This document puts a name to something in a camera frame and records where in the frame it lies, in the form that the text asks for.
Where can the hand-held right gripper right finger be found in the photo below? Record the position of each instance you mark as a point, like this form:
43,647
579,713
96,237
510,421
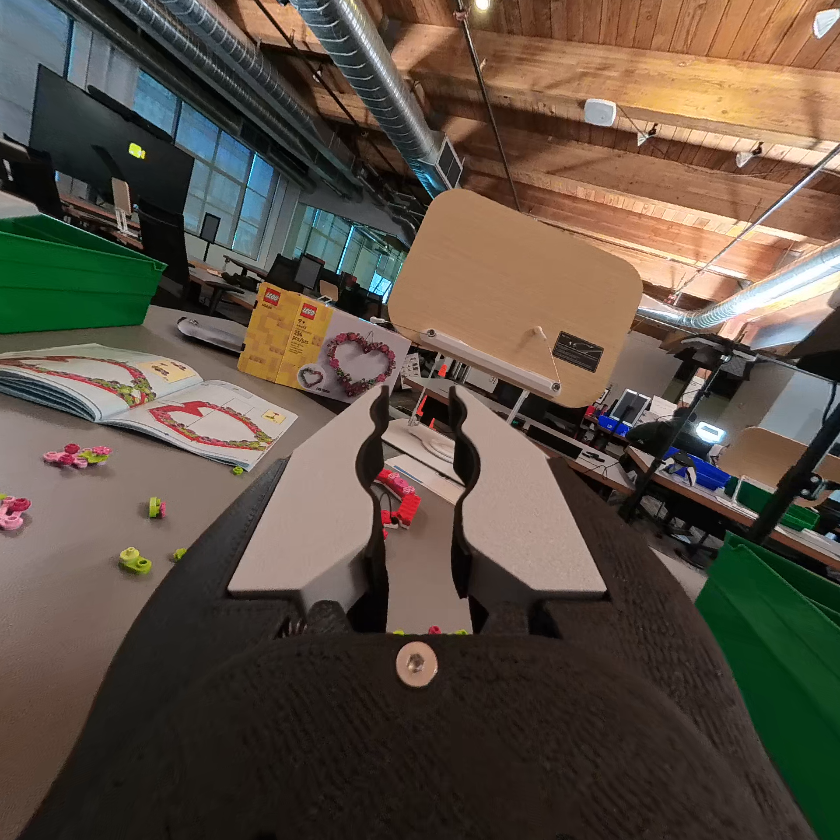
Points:
525,525

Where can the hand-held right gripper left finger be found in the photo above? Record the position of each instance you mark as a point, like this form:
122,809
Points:
308,525

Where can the curved red lego heart section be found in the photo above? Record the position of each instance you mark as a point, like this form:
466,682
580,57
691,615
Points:
403,502

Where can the pile of small lego pieces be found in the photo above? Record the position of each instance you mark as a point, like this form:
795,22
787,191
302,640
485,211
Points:
433,631

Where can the lime and pink lego piece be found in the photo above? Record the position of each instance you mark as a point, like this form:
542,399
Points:
156,508

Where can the open lego instruction booklet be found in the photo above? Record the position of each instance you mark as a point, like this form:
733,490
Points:
197,407

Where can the yellow and white lego box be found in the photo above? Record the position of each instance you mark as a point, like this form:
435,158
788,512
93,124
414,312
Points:
282,341

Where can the pink lego flower cluster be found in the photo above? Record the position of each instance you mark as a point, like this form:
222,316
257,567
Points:
72,456

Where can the pink lego branch piece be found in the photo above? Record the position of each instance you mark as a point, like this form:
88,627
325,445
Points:
13,515

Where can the black tripod stand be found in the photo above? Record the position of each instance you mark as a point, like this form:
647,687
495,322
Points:
676,439
797,459

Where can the blue storage bins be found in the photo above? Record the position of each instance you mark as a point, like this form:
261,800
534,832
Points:
699,471

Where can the grey plastic bag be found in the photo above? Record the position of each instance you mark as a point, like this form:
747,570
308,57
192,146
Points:
210,334

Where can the wooden book stand white base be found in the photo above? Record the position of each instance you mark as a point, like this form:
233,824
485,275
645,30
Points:
512,282

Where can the green plastic bin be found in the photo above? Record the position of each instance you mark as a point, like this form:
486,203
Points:
65,289
787,656

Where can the white ceiling access point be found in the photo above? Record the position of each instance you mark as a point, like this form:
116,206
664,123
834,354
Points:
599,111

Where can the silver ventilation duct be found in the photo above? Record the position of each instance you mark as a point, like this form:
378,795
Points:
754,295
374,72

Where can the large black wall screen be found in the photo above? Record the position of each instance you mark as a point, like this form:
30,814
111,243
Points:
98,144

